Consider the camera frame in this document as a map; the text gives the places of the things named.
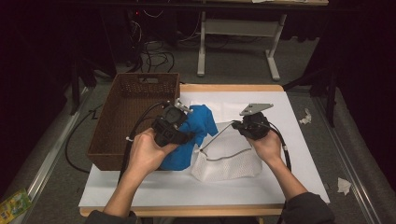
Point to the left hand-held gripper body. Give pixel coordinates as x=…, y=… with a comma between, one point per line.
x=169, y=124

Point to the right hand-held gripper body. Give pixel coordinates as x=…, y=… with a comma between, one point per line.
x=255, y=124

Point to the blue garment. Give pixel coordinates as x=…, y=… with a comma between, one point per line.
x=199, y=123

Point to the white mesh laundry bag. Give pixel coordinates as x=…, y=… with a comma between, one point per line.
x=230, y=165

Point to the brown woven basket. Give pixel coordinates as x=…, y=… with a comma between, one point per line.
x=124, y=109

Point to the person's right hand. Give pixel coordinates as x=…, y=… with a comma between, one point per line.
x=267, y=149

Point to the person's left hand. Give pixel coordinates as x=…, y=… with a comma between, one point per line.
x=146, y=152

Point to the crumpled white paper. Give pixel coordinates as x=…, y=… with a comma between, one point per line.
x=305, y=117
x=344, y=186

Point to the dark metal stand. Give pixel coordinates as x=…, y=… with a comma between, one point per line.
x=76, y=84
x=331, y=93

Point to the person's right dark sleeve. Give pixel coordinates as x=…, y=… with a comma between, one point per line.
x=308, y=210

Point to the person's dark sleeve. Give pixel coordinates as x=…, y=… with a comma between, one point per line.
x=308, y=210
x=109, y=217

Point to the person's left dark sleeve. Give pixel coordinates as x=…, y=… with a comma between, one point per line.
x=109, y=217

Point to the green printed packet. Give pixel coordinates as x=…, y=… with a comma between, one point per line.
x=12, y=207

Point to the white metal desk frame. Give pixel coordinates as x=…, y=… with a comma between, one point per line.
x=236, y=28

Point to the metal floor rail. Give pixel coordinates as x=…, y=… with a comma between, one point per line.
x=46, y=158
x=351, y=174

